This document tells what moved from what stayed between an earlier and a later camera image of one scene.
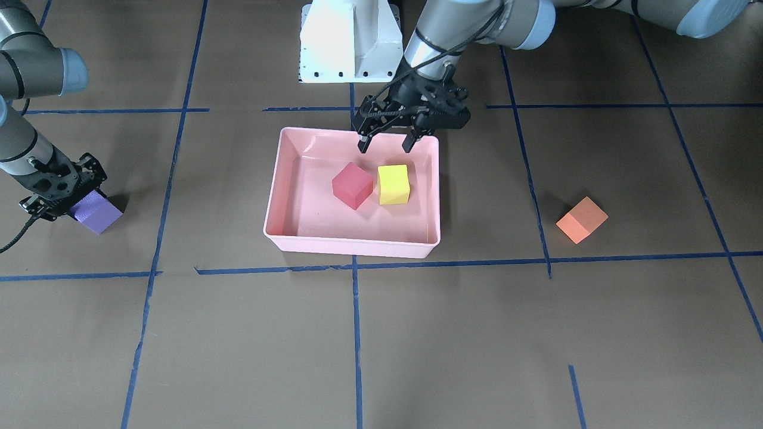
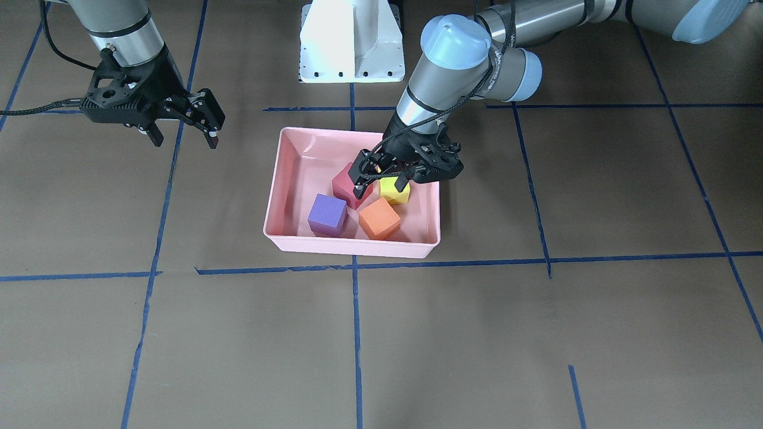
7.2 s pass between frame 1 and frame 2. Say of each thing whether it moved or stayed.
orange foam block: moved
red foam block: stayed
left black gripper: moved
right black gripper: moved
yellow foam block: stayed
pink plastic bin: stayed
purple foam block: moved
